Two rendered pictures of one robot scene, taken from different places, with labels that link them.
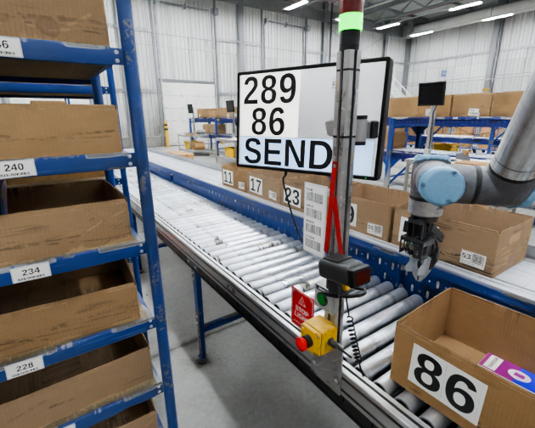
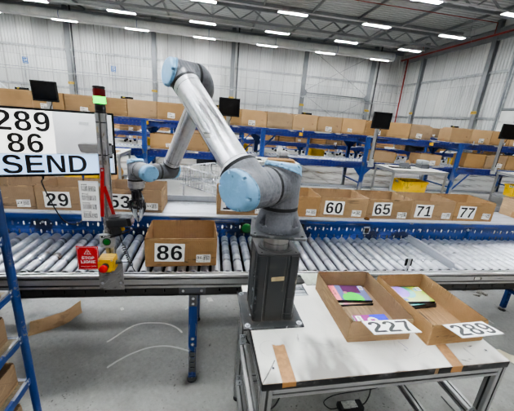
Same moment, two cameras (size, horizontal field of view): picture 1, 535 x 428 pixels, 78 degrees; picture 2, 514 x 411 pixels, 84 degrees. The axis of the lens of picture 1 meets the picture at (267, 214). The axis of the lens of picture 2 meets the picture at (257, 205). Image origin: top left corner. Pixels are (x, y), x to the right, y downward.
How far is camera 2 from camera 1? 0.84 m
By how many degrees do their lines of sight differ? 62
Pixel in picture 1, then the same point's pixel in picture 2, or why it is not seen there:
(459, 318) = (158, 232)
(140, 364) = (0, 332)
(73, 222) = not seen: outside the picture
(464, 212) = not seen: hidden behind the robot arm
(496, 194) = (168, 174)
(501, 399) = (189, 245)
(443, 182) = (151, 171)
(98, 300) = not seen: outside the picture
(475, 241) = (151, 197)
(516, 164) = (175, 162)
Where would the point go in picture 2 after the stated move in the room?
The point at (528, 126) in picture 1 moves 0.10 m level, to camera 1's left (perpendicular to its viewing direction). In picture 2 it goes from (177, 149) to (163, 150)
